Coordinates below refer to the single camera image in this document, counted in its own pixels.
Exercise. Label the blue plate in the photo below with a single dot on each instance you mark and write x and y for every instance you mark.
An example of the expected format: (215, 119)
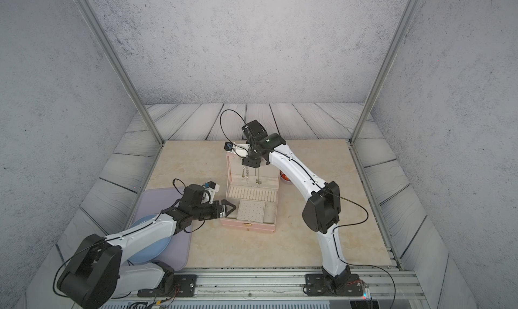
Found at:
(147, 244)

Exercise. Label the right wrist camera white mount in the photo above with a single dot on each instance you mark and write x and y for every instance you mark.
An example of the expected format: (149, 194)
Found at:
(241, 150)

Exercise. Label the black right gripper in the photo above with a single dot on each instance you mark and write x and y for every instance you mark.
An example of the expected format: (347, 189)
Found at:
(249, 163)

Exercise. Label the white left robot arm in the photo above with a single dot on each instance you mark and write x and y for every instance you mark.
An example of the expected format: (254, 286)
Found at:
(97, 270)

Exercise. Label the pink jewelry box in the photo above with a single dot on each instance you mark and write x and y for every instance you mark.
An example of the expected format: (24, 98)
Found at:
(255, 192)

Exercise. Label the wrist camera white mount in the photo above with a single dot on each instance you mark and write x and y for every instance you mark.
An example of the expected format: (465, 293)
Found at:
(210, 191)
(241, 150)

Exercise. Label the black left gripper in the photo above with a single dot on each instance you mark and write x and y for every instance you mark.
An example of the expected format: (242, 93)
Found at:
(216, 206)

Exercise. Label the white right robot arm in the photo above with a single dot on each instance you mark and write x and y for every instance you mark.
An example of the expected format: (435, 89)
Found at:
(323, 205)

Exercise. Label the lilac plastic tray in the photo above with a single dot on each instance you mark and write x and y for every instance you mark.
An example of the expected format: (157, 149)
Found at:
(152, 203)

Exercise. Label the aluminium frame post right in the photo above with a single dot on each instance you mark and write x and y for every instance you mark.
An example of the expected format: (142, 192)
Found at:
(396, 41)

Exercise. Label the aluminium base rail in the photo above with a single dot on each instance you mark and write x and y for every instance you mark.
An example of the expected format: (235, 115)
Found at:
(276, 277)

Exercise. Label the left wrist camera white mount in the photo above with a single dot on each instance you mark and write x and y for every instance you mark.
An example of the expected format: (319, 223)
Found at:
(210, 191)

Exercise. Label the grey ceramic bowl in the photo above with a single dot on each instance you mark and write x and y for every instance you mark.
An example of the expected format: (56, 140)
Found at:
(284, 177)

